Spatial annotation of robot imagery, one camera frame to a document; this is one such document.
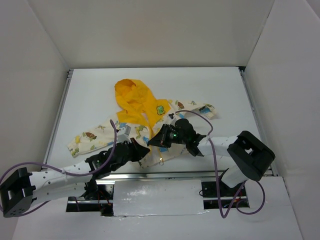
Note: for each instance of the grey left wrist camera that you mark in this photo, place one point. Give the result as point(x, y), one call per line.
point(123, 135)

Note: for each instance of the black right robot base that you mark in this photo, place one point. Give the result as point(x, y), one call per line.
point(208, 192)

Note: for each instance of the aluminium right side rail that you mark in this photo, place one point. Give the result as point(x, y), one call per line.
point(272, 171)

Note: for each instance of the aluminium table edge rail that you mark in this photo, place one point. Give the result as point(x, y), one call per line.
point(157, 176)

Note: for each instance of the silver zipper slider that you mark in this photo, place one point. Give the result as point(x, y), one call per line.
point(161, 161)

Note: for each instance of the aluminium left side rail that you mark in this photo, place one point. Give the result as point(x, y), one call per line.
point(58, 116)

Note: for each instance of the white front cover panel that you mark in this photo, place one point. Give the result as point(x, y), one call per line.
point(157, 198)

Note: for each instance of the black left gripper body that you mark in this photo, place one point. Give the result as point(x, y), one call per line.
point(135, 151)

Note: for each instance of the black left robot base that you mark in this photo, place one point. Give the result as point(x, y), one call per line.
point(97, 198)

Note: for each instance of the cream printed kids jacket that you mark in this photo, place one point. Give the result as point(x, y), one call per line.
point(140, 110)

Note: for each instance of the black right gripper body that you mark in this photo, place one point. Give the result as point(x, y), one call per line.
point(164, 136)

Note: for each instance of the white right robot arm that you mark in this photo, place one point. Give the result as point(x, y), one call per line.
point(251, 156)

